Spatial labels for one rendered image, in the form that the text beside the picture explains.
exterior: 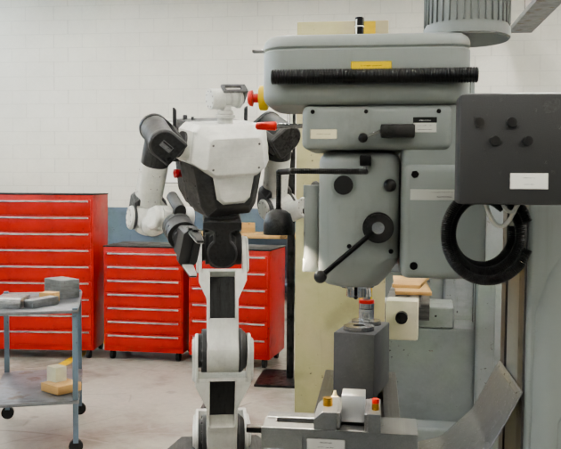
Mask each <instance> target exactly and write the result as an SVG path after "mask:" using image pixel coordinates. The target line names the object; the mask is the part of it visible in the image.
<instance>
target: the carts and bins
mask: <svg viewBox="0 0 561 449"><path fill-rule="evenodd" d="M81 297H82V291H81V290H80V289H79V279H75V278H69V277H64V276H60V277H50V278H45V291H43V292H11V293H9V291H4V293H3V294H2V295H0V315H3V316H4V374H3V376H2V378H1V379H0V408H3V410H2V411H1V415H2V417H3V418H5V419H10V418H11V417H12V416H13V415H14V410H13V407H25V406H41V405H57V404H73V439H72V440H71V441H70V442H69V449H83V442H82V441H81V440H80V439H78V415H80V414H83V413H84V412H85V409H86V407H85V404H84V403H82V374H83V368H82V304H81ZM30 314H72V369H67V366H65V365H61V364H53V365H48V366H47V370H33V371H10V332H9V315H30Z"/></svg>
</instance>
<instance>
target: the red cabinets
mask: <svg viewBox="0 0 561 449"><path fill-rule="evenodd" d="M285 247H286V245H256V244H248V258H249V269H248V272H247V281H246V283H245V286H244V288H243V290H242V292H241V294H240V297H239V328H242V329H243V330H244V331H245V332H246V333H250V335H251V338H252V339H253V340H254V359H257V360H262V363H261V364H262V368H266V367H267V360H270V359H272V358H273V357H274V358H279V352H280V351H281V350H282V349H283V348H284V334H285ZM176 256H177V255H176V253H175V251H174V247H172V246H171V245H170V244H169V242H152V241H121V242H117V243H112V244H108V193H61V192H0V295H2V294H3V293H4V291H9V293H11V292H43V291H45V278H50V277H60V276H64V277H69V278H75V279H79V289H80V290H81V291H82V297H81V304H82V350H86V358H91V357H92V350H95V349H96V348H99V349H102V348H103V343H104V350H109V351H110V358H115V357H116V354H117V352H116V351H130V352H151V353H172V354H176V355H175V360H176V361H178V362H180V361H181V358H182V354H183V353H184V352H186V351H187V350H188V352H189V355H192V340H193V339H194V338H195V334H196V333H198V334H201V329H206V328H207V298H206V296H205V294H204V292H203V290H202V288H201V287H200V284H199V273H198V272H197V271H196V264H195V265H194V268H195V271H196V274H197V277H196V278H190V277H189V275H188V274H187V273H186V272H185V271H184V270H183V268H182V267H181V265H180V264H179V263H178V261H177V259H176ZM9 332H10V349H39V350H72V314H30V315H9ZM0 349H4V316H3V315H0Z"/></svg>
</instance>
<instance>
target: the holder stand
mask: <svg viewBox="0 0 561 449"><path fill-rule="evenodd" d="M388 381H389V322H381V320H380V319H378V318H374V321H360V320H359V317H357V318H353V319H352V321H350V322H348V323H346V324H344V326H343V327H341V328H340V329H338V330H337V331H335V332H334V369H333V391H334V390H336V391H337V396H340V397H342V392H343V388H352V389H366V399H370V398H371V399H372V398H374V397H376V396H377V395H378V394H379V393H380V391H381V390H382V389H383V388H384V386H385V385H386V384H387V382H388Z"/></svg>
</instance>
